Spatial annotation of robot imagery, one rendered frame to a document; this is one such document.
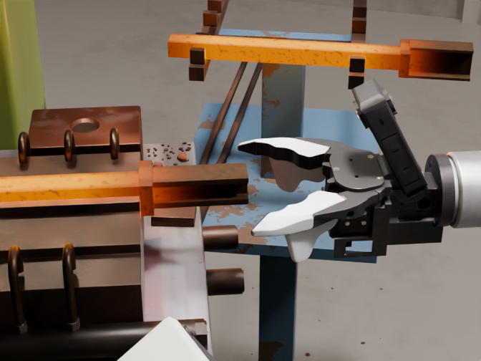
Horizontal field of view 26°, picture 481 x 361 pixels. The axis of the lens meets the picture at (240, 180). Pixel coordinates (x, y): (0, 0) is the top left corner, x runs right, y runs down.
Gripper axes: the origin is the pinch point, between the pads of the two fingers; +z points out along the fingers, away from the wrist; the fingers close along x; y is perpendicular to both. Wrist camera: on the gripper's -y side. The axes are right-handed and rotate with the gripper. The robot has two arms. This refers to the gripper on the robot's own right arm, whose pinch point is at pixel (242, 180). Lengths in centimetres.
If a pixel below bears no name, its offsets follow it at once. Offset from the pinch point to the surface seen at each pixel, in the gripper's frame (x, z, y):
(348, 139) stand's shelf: 61, -23, 33
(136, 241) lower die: -7.5, 10.2, 1.1
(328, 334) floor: 89, -27, 100
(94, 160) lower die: 6.2, 14.3, 0.9
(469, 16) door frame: 248, -102, 97
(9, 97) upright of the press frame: 22.7, 24.5, 2.2
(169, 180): -1.2, 6.9, -1.1
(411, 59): 37.3, -25.3, 6.5
